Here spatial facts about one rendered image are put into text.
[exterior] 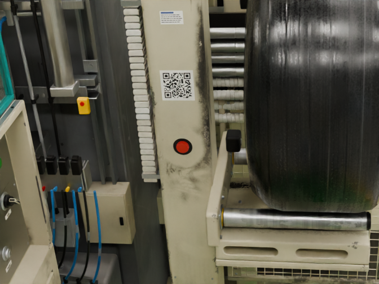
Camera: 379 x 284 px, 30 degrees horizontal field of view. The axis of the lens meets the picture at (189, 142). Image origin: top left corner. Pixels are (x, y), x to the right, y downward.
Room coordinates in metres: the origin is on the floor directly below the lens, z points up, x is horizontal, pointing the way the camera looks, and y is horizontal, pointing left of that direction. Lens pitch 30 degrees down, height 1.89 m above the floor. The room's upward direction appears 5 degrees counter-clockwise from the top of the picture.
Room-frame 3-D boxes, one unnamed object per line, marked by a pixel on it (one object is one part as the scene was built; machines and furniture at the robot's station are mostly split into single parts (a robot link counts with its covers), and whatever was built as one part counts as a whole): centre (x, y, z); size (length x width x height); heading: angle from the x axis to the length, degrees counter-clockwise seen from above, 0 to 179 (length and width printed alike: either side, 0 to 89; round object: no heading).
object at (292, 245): (1.34, -0.22, 0.84); 0.36 x 0.09 x 0.06; 80
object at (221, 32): (1.89, -0.10, 1.05); 0.20 x 0.15 x 0.30; 80
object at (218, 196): (1.51, -0.07, 0.90); 0.40 x 0.03 x 0.10; 170
